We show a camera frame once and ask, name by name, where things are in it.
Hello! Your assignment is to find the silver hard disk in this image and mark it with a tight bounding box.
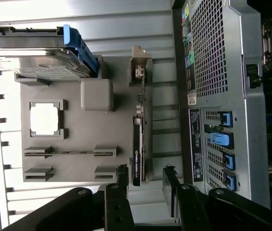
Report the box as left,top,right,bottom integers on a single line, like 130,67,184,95
0,26,91,81

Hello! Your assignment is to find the open PC case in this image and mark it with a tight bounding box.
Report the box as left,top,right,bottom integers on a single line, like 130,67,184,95
170,0,272,210

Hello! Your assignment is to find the grey parts rack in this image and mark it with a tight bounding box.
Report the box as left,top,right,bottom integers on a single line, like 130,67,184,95
14,55,155,186

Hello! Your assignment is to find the silver CPU chip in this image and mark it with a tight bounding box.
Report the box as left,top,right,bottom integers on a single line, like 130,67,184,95
29,104,61,135

